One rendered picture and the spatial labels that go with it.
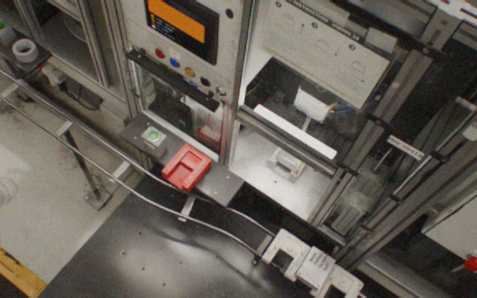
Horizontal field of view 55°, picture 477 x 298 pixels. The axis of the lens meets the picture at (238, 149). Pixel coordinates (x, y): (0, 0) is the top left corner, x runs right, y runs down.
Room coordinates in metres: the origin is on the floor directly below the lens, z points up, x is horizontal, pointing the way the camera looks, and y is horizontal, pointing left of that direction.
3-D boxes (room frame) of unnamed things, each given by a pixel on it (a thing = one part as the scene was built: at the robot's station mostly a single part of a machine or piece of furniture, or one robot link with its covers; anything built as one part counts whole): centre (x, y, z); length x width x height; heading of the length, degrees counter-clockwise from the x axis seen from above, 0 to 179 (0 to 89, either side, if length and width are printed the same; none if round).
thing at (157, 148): (0.85, 0.33, 0.97); 0.08 x 0.08 x 0.12; 64
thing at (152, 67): (0.89, 0.25, 1.37); 0.36 x 0.04 x 0.04; 64
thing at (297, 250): (0.47, -0.35, 0.84); 0.36 x 0.14 x 0.10; 64
